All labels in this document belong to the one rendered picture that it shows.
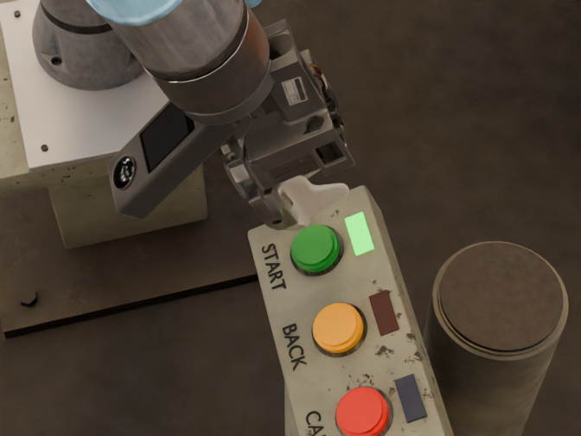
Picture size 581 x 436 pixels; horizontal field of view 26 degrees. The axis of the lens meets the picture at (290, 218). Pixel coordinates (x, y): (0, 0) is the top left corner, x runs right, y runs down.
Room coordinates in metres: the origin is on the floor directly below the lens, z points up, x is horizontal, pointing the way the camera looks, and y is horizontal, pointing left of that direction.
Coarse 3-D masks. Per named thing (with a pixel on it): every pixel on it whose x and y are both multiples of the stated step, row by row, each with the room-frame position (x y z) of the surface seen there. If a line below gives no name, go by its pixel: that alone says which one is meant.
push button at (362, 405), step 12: (348, 396) 0.40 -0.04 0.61; (360, 396) 0.40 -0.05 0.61; (372, 396) 0.39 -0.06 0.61; (348, 408) 0.39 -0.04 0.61; (360, 408) 0.39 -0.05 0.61; (372, 408) 0.38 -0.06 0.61; (384, 408) 0.38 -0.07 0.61; (348, 420) 0.38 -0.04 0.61; (360, 420) 0.38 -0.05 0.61; (372, 420) 0.38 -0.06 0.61; (384, 420) 0.38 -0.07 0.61; (348, 432) 0.37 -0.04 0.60; (360, 432) 0.37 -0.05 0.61; (372, 432) 0.37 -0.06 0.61
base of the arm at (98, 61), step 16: (48, 16) 0.95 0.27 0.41; (32, 32) 0.98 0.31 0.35; (48, 32) 0.95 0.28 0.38; (64, 32) 0.94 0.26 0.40; (80, 32) 0.93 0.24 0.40; (96, 32) 0.94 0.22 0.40; (112, 32) 0.94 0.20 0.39; (48, 48) 0.95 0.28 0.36; (64, 48) 0.94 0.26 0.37; (80, 48) 0.93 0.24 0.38; (96, 48) 0.93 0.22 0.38; (112, 48) 0.94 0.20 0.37; (128, 48) 0.95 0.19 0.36; (48, 64) 0.94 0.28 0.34; (64, 64) 0.94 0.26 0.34; (80, 64) 0.93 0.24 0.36; (96, 64) 0.93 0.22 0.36; (112, 64) 0.93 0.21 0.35; (128, 64) 0.94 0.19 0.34; (64, 80) 0.93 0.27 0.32; (80, 80) 0.92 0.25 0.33; (96, 80) 0.92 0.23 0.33; (112, 80) 0.92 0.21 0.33; (128, 80) 0.93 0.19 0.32
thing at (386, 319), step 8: (376, 296) 0.48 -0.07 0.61; (384, 296) 0.48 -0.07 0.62; (376, 304) 0.47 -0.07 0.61; (384, 304) 0.47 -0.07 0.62; (376, 312) 0.47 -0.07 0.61; (384, 312) 0.47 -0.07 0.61; (392, 312) 0.46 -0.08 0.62; (376, 320) 0.46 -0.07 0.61; (384, 320) 0.46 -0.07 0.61; (392, 320) 0.46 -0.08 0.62; (384, 328) 0.45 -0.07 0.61; (392, 328) 0.45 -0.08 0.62
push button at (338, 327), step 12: (324, 312) 0.47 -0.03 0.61; (336, 312) 0.47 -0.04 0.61; (348, 312) 0.47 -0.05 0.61; (324, 324) 0.46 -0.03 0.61; (336, 324) 0.46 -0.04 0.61; (348, 324) 0.46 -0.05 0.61; (360, 324) 0.46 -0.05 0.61; (324, 336) 0.45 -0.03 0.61; (336, 336) 0.45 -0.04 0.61; (348, 336) 0.45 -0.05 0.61; (360, 336) 0.45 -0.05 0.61; (324, 348) 0.44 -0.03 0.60; (336, 348) 0.44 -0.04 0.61; (348, 348) 0.44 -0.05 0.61
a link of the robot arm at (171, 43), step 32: (96, 0) 0.47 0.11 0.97; (128, 0) 0.47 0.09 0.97; (160, 0) 0.47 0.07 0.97; (192, 0) 0.48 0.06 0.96; (224, 0) 0.50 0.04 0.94; (128, 32) 0.47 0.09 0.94; (160, 32) 0.47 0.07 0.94; (192, 32) 0.48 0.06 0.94; (224, 32) 0.49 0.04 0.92; (160, 64) 0.47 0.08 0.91; (192, 64) 0.47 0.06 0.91
